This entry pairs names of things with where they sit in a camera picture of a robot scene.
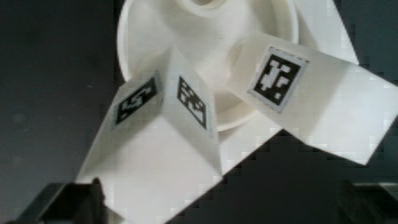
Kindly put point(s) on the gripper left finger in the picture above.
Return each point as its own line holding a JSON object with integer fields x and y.
{"x": 68, "y": 204}

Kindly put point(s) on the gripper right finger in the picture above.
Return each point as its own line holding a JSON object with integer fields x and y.
{"x": 368, "y": 203}

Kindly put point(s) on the white stool leg with tag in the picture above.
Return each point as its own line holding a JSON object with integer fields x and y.
{"x": 375, "y": 93}

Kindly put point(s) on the white round stool seat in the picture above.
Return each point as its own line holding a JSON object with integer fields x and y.
{"x": 203, "y": 26}

